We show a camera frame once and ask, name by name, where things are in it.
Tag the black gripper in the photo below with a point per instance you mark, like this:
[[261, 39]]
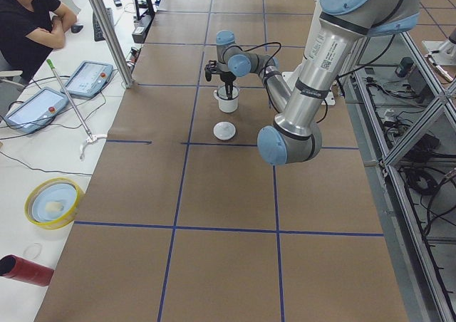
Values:
[[226, 77]]

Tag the clear plastic funnel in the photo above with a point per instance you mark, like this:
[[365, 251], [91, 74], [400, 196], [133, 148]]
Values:
[[219, 93]]

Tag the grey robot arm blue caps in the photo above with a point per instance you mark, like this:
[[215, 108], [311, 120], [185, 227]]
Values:
[[294, 135]]

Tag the white enamel mug blue rim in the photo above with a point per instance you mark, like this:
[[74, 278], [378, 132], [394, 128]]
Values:
[[228, 106]]

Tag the white round lid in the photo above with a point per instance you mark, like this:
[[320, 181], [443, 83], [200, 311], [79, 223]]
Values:
[[224, 130]]

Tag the black keyboard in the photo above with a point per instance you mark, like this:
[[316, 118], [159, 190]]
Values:
[[97, 30]]

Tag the far teach pendant tablet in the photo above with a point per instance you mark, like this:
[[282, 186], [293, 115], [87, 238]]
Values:
[[89, 79]]

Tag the teach pendant tablet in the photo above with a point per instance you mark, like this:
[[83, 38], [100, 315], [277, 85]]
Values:
[[89, 79], [37, 111]]

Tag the reacher grabber stick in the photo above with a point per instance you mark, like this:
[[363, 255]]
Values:
[[91, 138]]

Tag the black computer mouse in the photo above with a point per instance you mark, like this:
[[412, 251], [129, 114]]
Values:
[[76, 28]]

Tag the black power adapter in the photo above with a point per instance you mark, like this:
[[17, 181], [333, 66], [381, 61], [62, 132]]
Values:
[[404, 67]]

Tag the near teach pendant tablet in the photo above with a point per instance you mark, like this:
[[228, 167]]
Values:
[[37, 111]]

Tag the person in black shirt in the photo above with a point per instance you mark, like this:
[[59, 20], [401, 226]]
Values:
[[30, 30]]

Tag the yellow rimmed bowl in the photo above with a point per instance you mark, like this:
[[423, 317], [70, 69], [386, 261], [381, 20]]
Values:
[[54, 203]]

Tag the red cylinder tube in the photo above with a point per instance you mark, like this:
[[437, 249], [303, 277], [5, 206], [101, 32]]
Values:
[[19, 269]]

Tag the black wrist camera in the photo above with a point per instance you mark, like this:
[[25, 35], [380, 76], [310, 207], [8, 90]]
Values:
[[211, 69]]

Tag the aluminium frame post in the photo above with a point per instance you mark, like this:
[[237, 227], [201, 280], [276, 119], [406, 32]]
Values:
[[99, 9]]

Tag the aluminium frame rail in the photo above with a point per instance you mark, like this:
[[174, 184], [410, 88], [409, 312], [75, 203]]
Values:
[[407, 127]]

